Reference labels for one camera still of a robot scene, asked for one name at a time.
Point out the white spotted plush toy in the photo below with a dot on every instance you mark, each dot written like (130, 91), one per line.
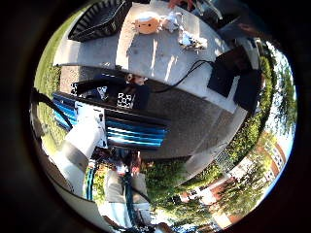
(191, 40)

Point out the white fluffy plush bear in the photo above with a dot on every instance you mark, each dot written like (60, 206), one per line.
(173, 20)

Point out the black white fiducial marker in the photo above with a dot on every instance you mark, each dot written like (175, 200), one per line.
(125, 100)

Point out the black woven plastic basket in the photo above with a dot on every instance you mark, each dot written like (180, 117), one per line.
(100, 21)

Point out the red brick building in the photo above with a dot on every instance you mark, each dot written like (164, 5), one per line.
(275, 161)

